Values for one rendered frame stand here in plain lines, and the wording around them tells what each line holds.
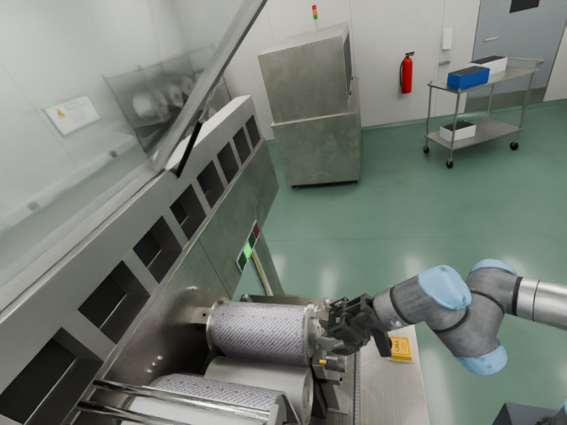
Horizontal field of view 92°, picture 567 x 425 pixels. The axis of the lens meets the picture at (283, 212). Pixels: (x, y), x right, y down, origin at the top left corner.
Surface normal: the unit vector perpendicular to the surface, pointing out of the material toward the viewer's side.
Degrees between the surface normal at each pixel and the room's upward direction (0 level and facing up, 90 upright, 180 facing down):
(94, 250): 90
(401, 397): 0
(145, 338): 90
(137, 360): 90
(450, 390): 0
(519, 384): 0
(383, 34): 90
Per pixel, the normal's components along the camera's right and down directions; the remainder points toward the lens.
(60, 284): 0.95, -0.05
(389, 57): -0.22, 0.61
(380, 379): -0.22, -0.79
